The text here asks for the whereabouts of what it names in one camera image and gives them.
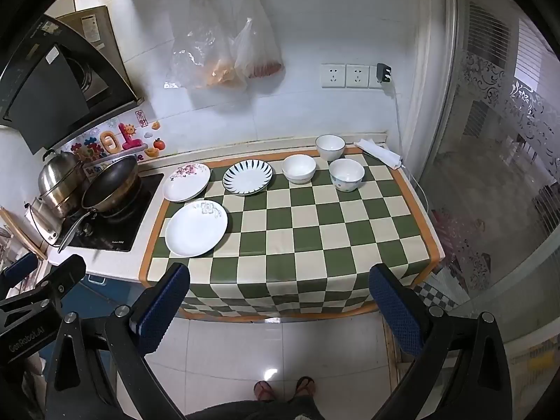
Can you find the person's left foot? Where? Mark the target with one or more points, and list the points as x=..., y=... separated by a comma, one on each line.
x=264, y=390

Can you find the floral white bowl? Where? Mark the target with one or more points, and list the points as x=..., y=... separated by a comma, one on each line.
x=346, y=177

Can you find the blue-rimmed white bowl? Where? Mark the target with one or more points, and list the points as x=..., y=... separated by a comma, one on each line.
x=330, y=146

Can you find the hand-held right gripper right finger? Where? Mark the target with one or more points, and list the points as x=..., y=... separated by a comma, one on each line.
x=393, y=310

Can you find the frosted glass sliding door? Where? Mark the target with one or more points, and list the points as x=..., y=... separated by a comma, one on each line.
x=481, y=96

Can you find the pink floral plate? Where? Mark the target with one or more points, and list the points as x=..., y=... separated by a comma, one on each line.
x=186, y=181

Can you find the black range hood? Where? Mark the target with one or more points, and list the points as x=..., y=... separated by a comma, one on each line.
x=43, y=78

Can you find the white wall socket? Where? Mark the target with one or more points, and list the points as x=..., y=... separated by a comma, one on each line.
x=333, y=75
x=372, y=79
x=357, y=75

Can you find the green checkered tablecloth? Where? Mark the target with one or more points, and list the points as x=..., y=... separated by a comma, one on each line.
x=328, y=236

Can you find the person's right foot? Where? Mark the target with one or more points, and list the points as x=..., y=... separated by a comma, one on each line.
x=305, y=387

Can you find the dark wok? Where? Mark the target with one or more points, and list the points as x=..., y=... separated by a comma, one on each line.
x=109, y=181

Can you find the blue cabinet door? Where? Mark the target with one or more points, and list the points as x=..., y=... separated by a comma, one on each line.
x=100, y=297

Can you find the large clear plastic bag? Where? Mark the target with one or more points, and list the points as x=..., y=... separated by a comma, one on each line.
x=205, y=43

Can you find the black gas stove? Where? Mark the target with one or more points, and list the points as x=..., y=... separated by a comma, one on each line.
x=127, y=227

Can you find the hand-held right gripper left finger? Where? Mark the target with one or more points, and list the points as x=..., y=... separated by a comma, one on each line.
x=162, y=310

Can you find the folded white cloth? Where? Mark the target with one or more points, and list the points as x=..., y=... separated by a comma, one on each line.
x=378, y=153

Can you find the wooden cutting board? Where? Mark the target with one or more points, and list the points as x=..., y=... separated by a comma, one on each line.
x=22, y=236

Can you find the plain white bowl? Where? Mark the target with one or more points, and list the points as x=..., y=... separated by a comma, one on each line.
x=299, y=169

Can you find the large white plate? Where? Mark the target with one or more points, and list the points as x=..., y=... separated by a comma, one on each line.
x=196, y=229

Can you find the stainless steel pot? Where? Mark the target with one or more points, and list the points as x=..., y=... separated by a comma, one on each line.
x=57, y=179

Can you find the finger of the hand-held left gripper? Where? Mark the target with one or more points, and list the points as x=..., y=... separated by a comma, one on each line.
x=19, y=267
x=65, y=271

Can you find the colourful wall stickers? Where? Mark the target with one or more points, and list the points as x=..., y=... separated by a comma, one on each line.
x=109, y=142

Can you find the person's foot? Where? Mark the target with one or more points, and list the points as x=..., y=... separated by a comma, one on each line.
x=305, y=387
x=264, y=390

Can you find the person's dark clothing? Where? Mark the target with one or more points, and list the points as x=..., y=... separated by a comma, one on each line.
x=253, y=409

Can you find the black charger plug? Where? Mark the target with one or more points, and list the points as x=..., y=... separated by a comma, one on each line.
x=384, y=73

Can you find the blue striped plate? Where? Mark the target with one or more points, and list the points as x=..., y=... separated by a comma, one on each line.
x=247, y=177

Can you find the small clear plastic bag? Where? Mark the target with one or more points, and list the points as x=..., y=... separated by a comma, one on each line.
x=258, y=48

